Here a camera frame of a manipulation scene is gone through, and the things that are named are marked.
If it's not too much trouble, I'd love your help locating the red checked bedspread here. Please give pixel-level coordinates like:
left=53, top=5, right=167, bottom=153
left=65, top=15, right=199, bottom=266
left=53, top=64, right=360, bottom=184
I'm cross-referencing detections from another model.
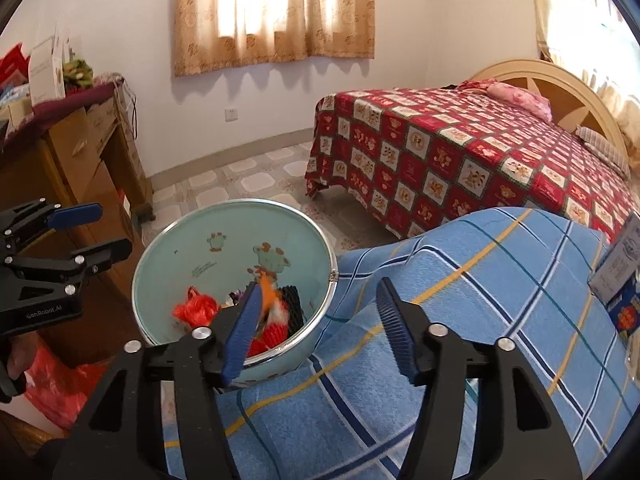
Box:
left=305, top=87, right=636, bottom=243

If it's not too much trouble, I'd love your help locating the person's left hand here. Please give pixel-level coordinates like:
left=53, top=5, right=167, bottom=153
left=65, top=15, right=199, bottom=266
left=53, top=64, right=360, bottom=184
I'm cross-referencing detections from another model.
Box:
left=7, top=337, right=39, bottom=381

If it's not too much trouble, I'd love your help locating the orange wrapper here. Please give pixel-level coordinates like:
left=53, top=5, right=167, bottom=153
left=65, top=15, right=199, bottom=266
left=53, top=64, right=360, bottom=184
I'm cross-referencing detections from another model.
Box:
left=257, top=271, right=292, bottom=331

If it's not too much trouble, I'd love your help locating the black foam net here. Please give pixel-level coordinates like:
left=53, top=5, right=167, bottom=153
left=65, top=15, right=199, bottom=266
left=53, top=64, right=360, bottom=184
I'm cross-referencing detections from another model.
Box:
left=279, top=285, right=304, bottom=333

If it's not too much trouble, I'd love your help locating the teal round trash bin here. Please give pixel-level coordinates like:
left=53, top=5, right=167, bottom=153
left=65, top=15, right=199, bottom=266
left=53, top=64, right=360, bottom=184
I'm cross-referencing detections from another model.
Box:
left=131, top=199, right=340, bottom=382

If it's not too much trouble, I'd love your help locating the beige floral curtain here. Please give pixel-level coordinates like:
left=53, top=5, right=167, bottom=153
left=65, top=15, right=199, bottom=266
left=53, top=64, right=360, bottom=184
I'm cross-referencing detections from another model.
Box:
left=172, top=0, right=377, bottom=78
left=527, top=0, right=640, bottom=163

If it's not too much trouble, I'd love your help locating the green patterned item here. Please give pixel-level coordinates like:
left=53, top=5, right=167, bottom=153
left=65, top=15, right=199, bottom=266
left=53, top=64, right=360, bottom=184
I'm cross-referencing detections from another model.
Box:
left=61, top=58, right=95, bottom=92

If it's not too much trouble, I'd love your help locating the wooden cabinet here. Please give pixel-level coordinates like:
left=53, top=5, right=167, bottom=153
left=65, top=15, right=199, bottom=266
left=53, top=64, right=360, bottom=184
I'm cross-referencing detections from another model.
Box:
left=0, top=87, right=155, bottom=361

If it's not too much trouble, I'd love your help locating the pink pillow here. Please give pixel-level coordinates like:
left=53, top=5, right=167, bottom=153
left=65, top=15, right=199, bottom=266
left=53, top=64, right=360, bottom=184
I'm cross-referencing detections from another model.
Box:
left=460, top=80, right=552, bottom=122

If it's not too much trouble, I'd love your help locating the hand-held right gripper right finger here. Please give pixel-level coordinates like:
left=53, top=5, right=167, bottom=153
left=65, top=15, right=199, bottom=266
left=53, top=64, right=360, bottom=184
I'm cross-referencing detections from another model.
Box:
left=376, top=277, right=583, bottom=480

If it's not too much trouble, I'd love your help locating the cream wooden headboard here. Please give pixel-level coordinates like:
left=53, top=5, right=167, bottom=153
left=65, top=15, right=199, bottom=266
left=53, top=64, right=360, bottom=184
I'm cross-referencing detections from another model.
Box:
left=470, top=59, right=626, bottom=161

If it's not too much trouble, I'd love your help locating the red foam net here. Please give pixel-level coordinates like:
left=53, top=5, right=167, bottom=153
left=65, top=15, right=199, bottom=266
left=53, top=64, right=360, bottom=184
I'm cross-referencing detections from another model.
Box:
left=246, top=310, right=292, bottom=358

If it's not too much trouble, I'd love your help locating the white and blue carton box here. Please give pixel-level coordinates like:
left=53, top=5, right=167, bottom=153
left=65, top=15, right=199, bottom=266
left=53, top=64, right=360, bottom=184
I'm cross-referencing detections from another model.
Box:
left=589, top=212, right=640, bottom=306

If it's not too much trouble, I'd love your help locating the blue checked tablecloth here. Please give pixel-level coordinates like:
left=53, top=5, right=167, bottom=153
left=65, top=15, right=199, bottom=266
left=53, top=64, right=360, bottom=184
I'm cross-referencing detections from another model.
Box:
left=165, top=207, right=640, bottom=480

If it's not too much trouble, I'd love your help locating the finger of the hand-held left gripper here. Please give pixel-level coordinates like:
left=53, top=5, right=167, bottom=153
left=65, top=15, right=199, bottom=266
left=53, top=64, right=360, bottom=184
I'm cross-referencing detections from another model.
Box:
left=0, top=201, right=103, bottom=253
left=5, top=238, right=133, bottom=293

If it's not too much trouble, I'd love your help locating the small red plastic bag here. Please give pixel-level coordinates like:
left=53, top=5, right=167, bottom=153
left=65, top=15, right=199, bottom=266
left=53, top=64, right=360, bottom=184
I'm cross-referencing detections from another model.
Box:
left=172, top=286, right=222, bottom=332

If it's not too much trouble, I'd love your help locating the blue carton with white cap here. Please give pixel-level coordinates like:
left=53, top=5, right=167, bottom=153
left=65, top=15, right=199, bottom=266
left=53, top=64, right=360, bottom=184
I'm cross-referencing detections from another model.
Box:
left=607, top=287, right=640, bottom=348

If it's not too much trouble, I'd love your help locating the striped pillow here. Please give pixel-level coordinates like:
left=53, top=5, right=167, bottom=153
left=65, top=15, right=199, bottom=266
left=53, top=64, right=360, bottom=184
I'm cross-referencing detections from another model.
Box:
left=575, top=126, right=632, bottom=177

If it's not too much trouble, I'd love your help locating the red gift bag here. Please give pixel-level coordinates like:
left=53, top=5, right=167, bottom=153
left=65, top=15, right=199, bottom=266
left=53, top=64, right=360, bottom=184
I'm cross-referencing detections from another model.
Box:
left=0, top=44, right=28, bottom=86

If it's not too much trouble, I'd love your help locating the white paper box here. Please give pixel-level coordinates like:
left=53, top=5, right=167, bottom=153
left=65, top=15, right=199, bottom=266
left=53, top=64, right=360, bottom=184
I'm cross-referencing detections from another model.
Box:
left=27, top=37, right=68, bottom=107

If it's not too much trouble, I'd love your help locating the maroon cloth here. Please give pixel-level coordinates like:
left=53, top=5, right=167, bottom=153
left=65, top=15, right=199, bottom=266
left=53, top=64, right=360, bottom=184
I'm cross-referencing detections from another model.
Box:
left=30, top=74, right=126, bottom=121

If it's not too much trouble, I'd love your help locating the large red plastic bag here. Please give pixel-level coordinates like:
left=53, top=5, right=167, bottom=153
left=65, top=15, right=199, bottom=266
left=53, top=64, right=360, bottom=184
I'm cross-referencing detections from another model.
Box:
left=25, top=347, right=108, bottom=431

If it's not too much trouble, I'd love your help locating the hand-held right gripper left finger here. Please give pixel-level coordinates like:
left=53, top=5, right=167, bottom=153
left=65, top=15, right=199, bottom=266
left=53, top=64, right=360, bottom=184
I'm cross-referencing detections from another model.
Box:
left=52, top=280, right=264, bottom=480

